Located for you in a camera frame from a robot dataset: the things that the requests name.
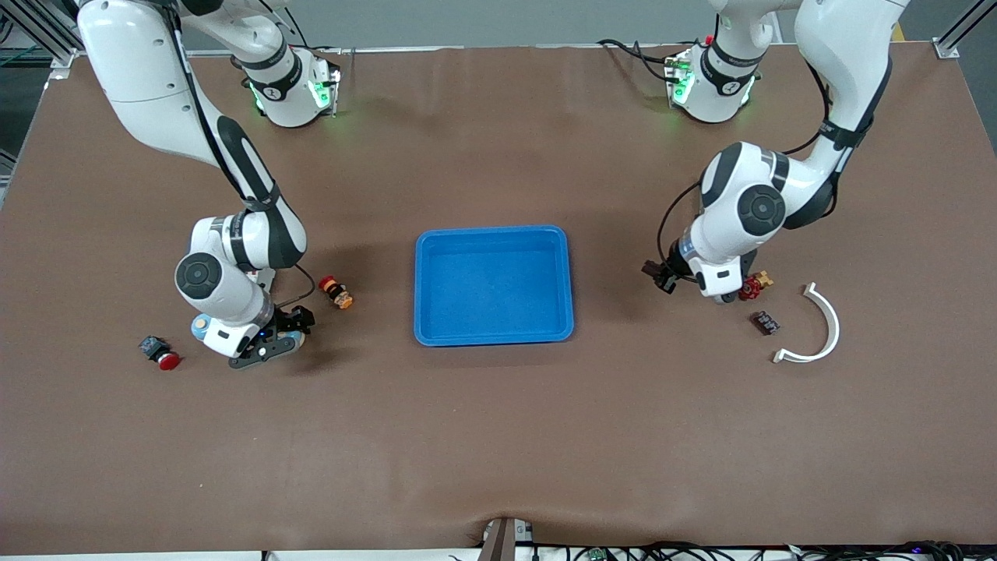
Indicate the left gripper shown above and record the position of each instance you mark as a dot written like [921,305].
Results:
[668,273]

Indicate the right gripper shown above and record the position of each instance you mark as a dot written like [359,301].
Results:
[290,319]

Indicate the blue service bell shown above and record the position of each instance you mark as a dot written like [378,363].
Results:
[287,340]
[199,324]

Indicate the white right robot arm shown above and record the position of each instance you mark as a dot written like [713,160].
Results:
[140,70]

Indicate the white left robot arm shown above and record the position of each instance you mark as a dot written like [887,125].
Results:
[841,47]

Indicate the blue plastic tray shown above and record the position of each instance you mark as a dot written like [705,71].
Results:
[498,296]

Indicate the white circuit breaker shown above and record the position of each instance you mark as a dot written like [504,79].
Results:
[265,280]

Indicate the brass valve red handwheel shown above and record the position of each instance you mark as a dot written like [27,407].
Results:
[754,288]

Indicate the red mushroom push button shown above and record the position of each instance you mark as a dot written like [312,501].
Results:
[160,353]

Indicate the white curved plastic clamp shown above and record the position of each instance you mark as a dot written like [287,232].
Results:
[835,323]

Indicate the red orange emergency stop switch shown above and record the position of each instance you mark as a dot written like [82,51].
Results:
[336,292]

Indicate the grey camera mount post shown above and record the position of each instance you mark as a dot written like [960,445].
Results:
[502,541]

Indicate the aluminium frame profile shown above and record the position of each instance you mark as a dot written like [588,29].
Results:
[947,48]
[54,54]

